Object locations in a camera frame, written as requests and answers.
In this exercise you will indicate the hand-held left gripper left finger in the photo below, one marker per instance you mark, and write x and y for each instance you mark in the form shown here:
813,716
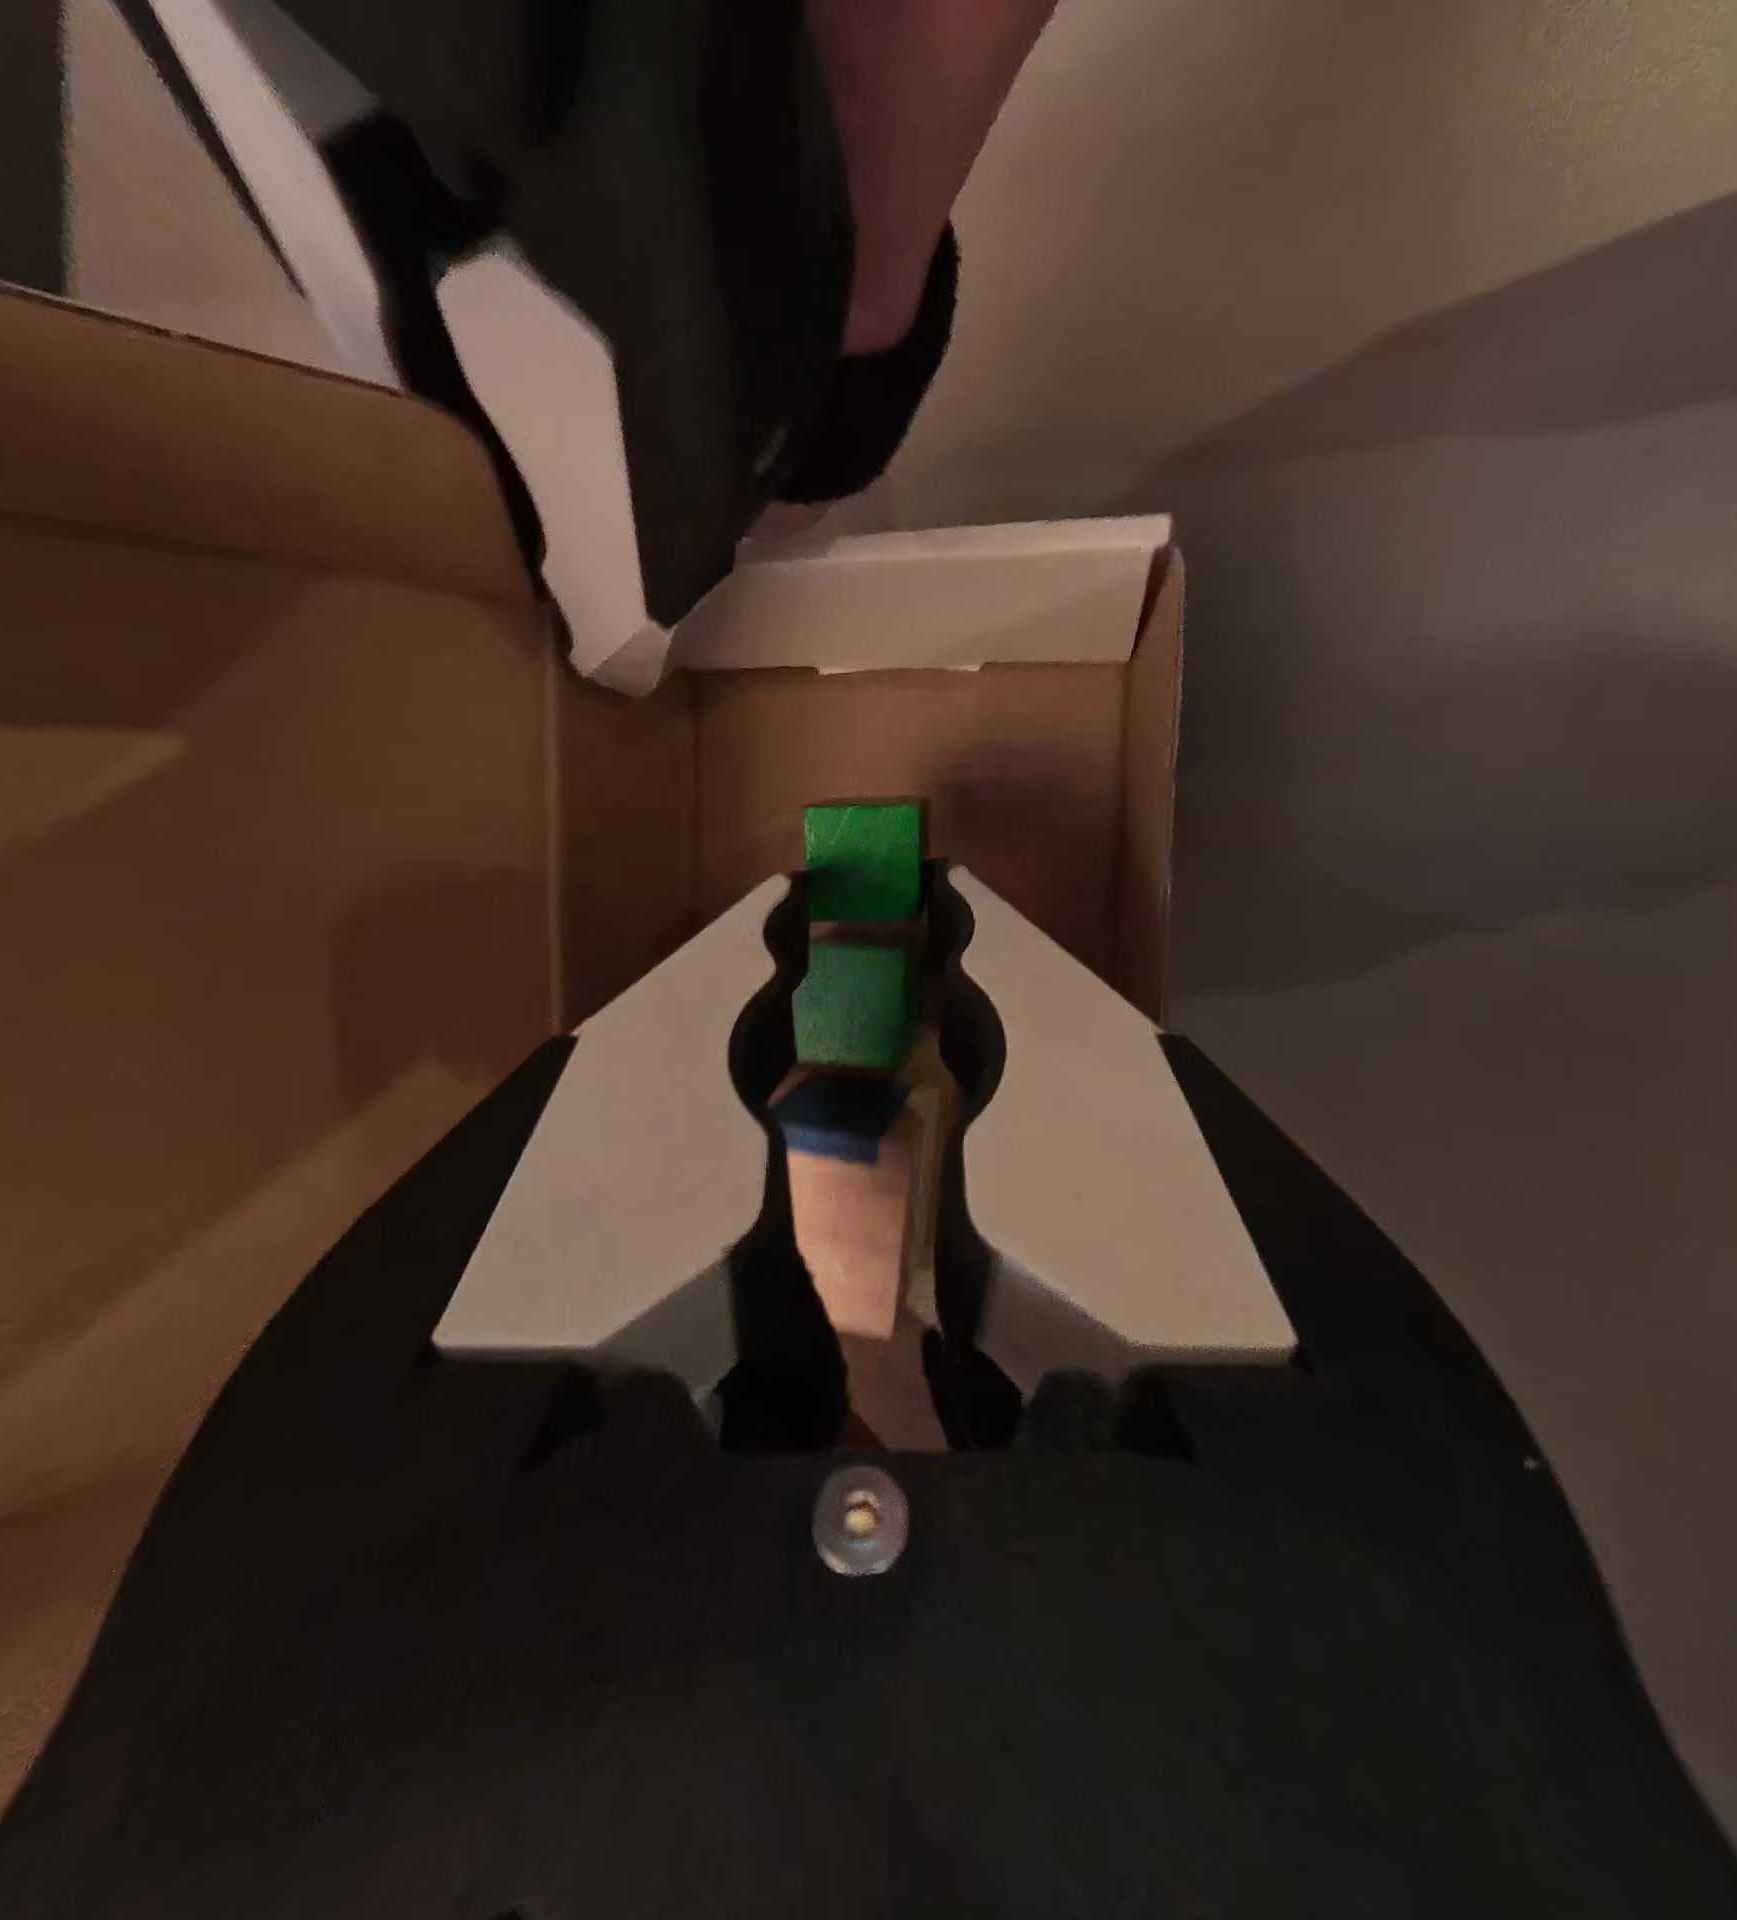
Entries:
612,1186

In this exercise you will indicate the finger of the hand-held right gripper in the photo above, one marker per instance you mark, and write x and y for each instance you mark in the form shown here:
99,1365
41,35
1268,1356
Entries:
261,120
541,448

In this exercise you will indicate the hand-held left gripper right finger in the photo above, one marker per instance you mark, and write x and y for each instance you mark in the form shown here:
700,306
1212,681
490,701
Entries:
1124,1200

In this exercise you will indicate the blue cube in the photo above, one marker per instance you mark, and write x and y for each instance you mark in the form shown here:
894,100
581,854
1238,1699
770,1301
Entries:
839,1124

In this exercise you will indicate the natural wooden cube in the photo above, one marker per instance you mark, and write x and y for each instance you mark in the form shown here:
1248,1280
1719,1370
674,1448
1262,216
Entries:
848,1243

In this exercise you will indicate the green cube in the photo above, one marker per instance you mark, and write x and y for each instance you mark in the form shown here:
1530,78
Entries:
863,863
856,1002

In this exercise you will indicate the white cardboard box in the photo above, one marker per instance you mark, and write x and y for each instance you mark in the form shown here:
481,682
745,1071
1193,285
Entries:
284,901

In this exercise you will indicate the person's right hand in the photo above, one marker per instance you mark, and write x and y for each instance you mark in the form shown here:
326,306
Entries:
914,120

